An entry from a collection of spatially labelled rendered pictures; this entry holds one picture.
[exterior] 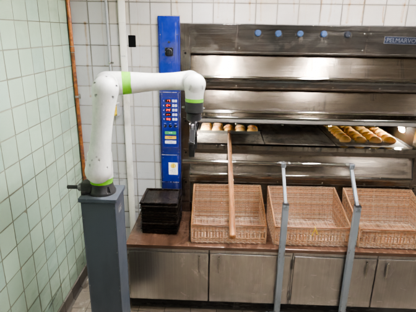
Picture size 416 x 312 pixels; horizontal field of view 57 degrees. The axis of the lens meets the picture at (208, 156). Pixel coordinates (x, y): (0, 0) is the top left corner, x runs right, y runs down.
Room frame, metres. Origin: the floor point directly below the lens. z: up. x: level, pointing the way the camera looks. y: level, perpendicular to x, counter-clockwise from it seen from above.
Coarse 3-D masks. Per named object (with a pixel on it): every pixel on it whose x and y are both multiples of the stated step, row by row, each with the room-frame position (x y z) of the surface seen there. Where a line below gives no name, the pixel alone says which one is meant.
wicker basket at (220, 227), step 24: (216, 192) 2.88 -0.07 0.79; (240, 192) 2.88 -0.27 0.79; (192, 216) 2.52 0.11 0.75; (216, 216) 2.83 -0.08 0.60; (240, 216) 2.83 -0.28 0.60; (264, 216) 2.53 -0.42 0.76; (192, 240) 2.44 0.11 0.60; (216, 240) 2.44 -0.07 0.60; (240, 240) 2.44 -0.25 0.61; (264, 240) 2.44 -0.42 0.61
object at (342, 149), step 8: (200, 144) 2.94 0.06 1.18; (208, 144) 2.94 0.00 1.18; (216, 144) 2.95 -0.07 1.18; (224, 144) 2.95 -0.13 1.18; (232, 144) 2.95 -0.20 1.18; (240, 144) 2.96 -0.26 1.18; (248, 144) 2.96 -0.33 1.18; (256, 144) 2.97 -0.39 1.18; (264, 144) 2.97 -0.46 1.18; (272, 144) 2.97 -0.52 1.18; (280, 144) 2.98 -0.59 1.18; (336, 152) 2.91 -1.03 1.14; (344, 152) 2.90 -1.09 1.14; (352, 152) 2.90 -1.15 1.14; (360, 152) 2.90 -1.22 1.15; (368, 152) 2.90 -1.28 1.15; (376, 152) 2.89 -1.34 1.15; (384, 152) 2.89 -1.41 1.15; (392, 152) 2.89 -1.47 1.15; (400, 152) 2.89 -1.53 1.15; (408, 152) 2.88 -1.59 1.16
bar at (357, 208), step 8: (184, 160) 2.57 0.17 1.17; (192, 160) 2.57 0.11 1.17; (200, 160) 2.57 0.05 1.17; (208, 160) 2.57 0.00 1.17; (216, 160) 2.57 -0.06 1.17; (224, 160) 2.57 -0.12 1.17; (232, 160) 2.57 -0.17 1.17; (240, 160) 2.57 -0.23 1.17; (352, 168) 2.52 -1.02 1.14; (352, 176) 2.48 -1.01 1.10; (352, 184) 2.45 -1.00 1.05; (288, 208) 2.32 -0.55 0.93; (360, 208) 2.30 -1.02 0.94; (352, 216) 2.34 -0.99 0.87; (280, 224) 2.36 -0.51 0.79; (352, 224) 2.32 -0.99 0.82; (280, 232) 2.33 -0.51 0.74; (352, 232) 2.30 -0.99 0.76; (280, 240) 2.32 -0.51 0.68; (352, 240) 2.30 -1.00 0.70; (280, 248) 2.32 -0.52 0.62; (352, 248) 2.30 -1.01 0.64; (280, 256) 2.32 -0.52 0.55; (352, 256) 2.30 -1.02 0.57; (280, 264) 2.32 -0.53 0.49; (352, 264) 2.30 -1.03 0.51; (280, 272) 2.32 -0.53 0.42; (344, 272) 2.33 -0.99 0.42; (280, 280) 2.32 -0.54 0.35; (344, 280) 2.31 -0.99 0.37; (280, 288) 2.32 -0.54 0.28; (344, 288) 2.30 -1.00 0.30; (280, 296) 2.32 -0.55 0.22; (344, 296) 2.30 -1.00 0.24; (344, 304) 2.30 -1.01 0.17
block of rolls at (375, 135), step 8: (328, 128) 3.44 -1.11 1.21; (336, 128) 3.34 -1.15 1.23; (344, 128) 3.42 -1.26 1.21; (352, 128) 3.52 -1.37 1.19; (360, 128) 3.41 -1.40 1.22; (368, 128) 3.49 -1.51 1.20; (376, 128) 3.40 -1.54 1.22; (336, 136) 3.17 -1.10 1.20; (344, 136) 3.07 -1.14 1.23; (352, 136) 3.16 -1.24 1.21; (360, 136) 3.06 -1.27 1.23; (368, 136) 3.14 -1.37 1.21; (376, 136) 3.07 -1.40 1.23; (384, 136) 3.14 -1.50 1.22
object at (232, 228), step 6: (228, 138) 3.03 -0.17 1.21; (228, 144) 2.86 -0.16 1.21; (228, 150) 2.71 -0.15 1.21; (228, 156) 2.58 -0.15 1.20; (228, 162) 2.45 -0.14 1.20; (228, 168) 2.33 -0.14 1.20; (228, 174) 2.24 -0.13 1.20; (228, 180) 2.14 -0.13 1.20; (228, 186) 2.05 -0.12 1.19; (228, 192) 1.97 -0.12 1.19; (228, 198) 1.89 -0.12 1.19; (234, 204) 1.81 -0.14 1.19; (234, 210) 1.73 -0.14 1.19; (234, 216) 1.67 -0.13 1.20; (234, 222) 1.61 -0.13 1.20; (234, 228) 1.55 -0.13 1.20; (234, 234) 1.50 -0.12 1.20
